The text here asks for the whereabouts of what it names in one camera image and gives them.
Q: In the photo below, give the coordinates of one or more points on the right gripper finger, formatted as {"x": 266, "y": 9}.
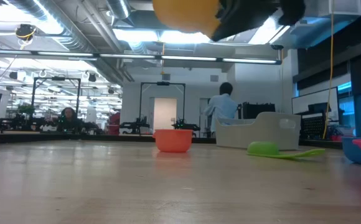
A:
{"x": 246, "y": 15}
{"x": 292, "y": 12}

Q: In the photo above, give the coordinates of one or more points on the yellow measuring cup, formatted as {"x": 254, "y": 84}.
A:
{"x": 183, "y": 15}

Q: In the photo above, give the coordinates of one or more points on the white plastic basket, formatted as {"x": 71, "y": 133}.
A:
{"x": 261, "y": 133}

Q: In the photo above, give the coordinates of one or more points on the green measuring cup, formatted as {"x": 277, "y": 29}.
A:
{"x": 261, "y": 149}

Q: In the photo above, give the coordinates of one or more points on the orange measuring cup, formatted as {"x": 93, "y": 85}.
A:
{"x": 172, "y": 141}

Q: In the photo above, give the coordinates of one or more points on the blue measuring cup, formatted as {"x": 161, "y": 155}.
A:
{"x": 353, "y": 152}

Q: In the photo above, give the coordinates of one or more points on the black background robot arm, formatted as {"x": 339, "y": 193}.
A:
{"x": 185, "y": 126}
{"x": 135, "y": 126}

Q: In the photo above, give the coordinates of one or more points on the white ceiling unit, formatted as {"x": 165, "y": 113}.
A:
{"x": 333, "y": 7}

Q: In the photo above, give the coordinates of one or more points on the black monitor back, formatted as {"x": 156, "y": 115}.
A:
{"x": 258, "y": 110}

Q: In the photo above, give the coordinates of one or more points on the person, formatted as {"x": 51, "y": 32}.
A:
{"x": 69, "y": 119}
{"x": 221, "y": 109}

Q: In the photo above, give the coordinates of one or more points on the black perforated panel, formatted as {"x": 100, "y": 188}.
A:
{"x": 312, "y": 126}

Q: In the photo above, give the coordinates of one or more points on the LED light bar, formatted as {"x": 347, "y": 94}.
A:
{"x": 130, "y": 56}

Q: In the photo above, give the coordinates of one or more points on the white door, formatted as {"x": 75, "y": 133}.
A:
{"x": 165, "y": 113}

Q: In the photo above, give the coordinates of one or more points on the red plastic bin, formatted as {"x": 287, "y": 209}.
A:
{"x": 336, "y": 138}

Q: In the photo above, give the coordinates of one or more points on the red cabinet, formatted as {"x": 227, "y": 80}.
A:
{"x": 114, "y": 123}

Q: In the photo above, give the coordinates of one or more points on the green potted plant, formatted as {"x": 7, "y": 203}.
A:
{"x": 26, "y": 109}

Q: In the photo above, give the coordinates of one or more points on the white screen black frame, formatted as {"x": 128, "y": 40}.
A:
{"x": 314, "y": 98}

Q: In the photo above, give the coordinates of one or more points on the black background rig frame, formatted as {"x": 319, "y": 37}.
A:
{"x": 162, "y": 83}
{"x": 56, "y": 78}

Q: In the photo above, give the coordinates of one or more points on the black aluminium rig frame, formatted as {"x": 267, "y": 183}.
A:
{"x": 105, "y": 138}

